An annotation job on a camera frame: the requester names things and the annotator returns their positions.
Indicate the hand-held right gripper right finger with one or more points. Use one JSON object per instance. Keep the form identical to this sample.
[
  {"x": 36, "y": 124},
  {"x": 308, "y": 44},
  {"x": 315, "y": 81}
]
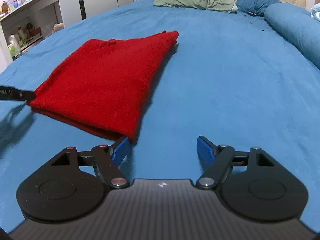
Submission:
[{"x": 205, "y": 150}]

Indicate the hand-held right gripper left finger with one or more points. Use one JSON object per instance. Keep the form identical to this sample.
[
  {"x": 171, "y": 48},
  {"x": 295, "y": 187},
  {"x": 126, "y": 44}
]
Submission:
[{"x": 122, "y": 148}]

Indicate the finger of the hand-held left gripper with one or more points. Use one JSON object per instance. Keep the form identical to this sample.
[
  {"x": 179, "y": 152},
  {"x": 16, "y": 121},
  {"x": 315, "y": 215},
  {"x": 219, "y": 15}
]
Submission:
[{"x": 23, "y": 94}]

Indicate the red long-sleeved sweater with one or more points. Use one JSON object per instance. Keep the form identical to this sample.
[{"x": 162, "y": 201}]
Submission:
[{"x": 100, "y": 80}]

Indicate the cream bottle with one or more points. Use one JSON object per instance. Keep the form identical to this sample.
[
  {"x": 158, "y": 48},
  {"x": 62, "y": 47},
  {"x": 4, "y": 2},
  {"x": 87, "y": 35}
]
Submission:
[{"x": 21, "y": 33}]

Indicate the picture card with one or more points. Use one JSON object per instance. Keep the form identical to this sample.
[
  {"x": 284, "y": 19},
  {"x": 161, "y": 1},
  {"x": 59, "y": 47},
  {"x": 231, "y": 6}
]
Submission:
[{"x": 13, "y": 1}]

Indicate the white desk with shelves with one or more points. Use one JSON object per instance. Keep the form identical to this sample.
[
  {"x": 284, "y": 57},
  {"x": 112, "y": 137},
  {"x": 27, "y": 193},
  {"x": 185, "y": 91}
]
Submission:
[{"x": 45, "y": 0}]

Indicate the green pillow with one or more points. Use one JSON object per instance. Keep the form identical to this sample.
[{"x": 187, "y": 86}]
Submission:
[{"x": 192, "y": 1}]

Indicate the rolled blue duvet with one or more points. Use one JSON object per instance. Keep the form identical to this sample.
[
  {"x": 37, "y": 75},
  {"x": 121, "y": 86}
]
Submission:
[{"x": 297, "y": 27}]

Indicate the light blue blanket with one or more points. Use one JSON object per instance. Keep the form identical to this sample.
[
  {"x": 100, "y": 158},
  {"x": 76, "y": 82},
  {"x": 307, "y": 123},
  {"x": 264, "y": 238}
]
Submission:
[{"x": 316, "y": 12}]

